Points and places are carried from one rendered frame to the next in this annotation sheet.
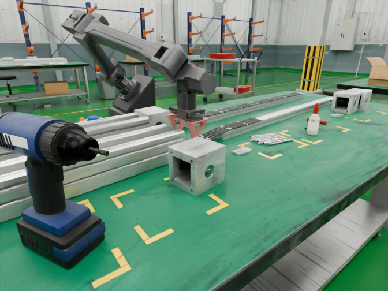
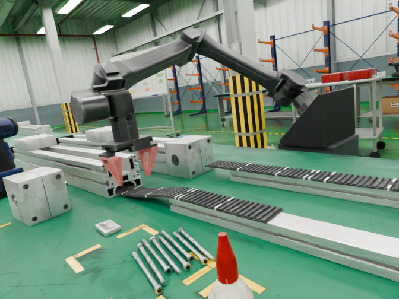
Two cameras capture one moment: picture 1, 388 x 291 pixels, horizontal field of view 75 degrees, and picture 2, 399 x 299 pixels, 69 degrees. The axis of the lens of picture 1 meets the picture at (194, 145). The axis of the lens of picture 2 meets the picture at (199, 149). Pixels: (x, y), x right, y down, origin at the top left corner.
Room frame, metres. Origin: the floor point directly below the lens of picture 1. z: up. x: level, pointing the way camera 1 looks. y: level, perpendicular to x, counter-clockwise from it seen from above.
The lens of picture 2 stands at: (0.88, -0.65, 1.01)
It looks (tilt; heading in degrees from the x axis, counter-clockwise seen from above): 12 degrees down; 87
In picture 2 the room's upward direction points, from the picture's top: 8 degrees counter-clockwise
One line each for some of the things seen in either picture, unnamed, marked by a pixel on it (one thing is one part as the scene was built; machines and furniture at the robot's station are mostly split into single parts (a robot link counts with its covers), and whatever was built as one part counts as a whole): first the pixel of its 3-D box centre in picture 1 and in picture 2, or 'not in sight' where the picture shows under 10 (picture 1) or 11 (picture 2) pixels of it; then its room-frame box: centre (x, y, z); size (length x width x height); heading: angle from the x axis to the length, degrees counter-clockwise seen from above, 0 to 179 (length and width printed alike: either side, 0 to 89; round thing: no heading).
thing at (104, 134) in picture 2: not in sight; (108, 136); (0.59, 0.49, 0.87); 0.16 x 0.11 x 0.07; 131
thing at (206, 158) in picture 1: (193, 163); (43, 191); (0.55, 0.00, 0.83); 0.11 x 0.10 x 0.10; 45
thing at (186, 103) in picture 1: (186, 101); (125, 131); (0.75, 0.02, 0.93); 0.10 x 0.07 x 0.07; 42
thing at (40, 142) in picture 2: not in sight; (35, 145); (0.28, 0.55, 0.87); 0.16 x 0.11 x 0.07; 131
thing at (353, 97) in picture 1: (342, 101); not in sight; (1.27, -0.76, 0.83); 0.11 x 0.10 x 0.10; 42
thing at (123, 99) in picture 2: (187, 81); (117, 105); (0.74, 0.02, 1.00); 0.07 x 0.06 x 0.07; 39
